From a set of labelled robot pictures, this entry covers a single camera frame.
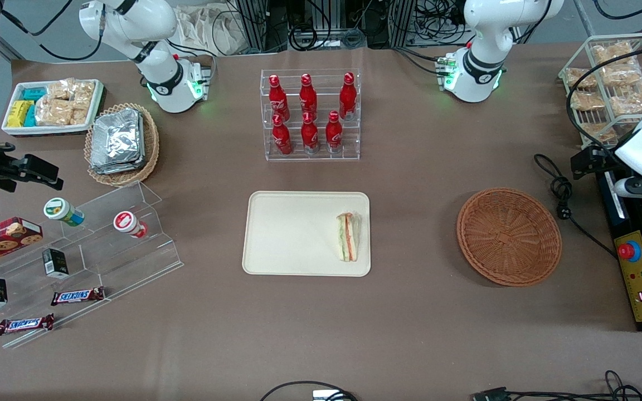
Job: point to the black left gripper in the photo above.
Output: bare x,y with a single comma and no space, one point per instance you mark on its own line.
600,157

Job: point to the triangular sandwich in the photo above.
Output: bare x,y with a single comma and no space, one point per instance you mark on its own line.
349,236

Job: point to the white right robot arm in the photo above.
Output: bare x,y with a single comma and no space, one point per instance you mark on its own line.
159,67

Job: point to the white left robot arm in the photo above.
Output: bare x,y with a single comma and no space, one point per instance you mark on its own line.
485,55

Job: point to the brown round wicker basket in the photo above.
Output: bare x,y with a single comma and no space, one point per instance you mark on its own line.
507,236

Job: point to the light wicker basket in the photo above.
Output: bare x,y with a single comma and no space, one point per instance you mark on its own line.
151,150

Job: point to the cream rectangular plastic tray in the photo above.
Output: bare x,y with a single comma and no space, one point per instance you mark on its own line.
293,234

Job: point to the clear bagged pastry snack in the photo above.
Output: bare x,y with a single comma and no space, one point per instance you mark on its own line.
599,132
633,100
587,100
621,75
613,53
580,78

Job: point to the green sunflower yogurt cup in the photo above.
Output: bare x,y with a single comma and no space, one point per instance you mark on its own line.
59,210

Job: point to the teal snack pack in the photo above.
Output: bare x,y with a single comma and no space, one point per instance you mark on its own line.
35,93
31,116

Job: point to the yellow snack pack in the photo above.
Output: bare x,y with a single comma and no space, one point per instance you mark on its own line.
19,113

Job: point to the clear bagged rice cracker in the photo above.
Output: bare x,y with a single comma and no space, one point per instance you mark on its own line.
79,117
53,111
84,94
60,89

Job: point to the silver foil wrapped packet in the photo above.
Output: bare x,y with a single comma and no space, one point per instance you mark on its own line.
110,169
117,139

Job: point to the red emergency stop button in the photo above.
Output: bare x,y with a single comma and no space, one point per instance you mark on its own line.
628,250

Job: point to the white rectangular snack bin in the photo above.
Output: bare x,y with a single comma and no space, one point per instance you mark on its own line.
98,92

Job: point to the red strawberry yogurt cup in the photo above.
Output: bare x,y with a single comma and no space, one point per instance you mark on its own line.
127,223

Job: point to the Snickers chocolate bar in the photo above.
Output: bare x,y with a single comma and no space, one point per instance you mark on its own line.
24,324
78,296

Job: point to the clear acrylic stepped display stand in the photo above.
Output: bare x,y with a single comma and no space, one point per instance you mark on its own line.
126,262

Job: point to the clear acrylic bottle rack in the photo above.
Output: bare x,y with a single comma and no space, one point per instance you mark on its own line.
349,150

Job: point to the white cloth bag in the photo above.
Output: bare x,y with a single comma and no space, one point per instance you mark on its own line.
209,30

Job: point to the red cola bottle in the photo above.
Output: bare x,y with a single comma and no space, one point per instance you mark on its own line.
278,100
348,97
334,133
308,97
310,136

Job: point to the red soda cans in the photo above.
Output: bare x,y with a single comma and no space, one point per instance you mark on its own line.
282,139

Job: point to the small white device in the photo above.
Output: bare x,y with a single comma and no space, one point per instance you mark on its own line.
326,395

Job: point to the aluminium frame post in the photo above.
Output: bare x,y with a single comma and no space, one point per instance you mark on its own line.
403,22
251,25

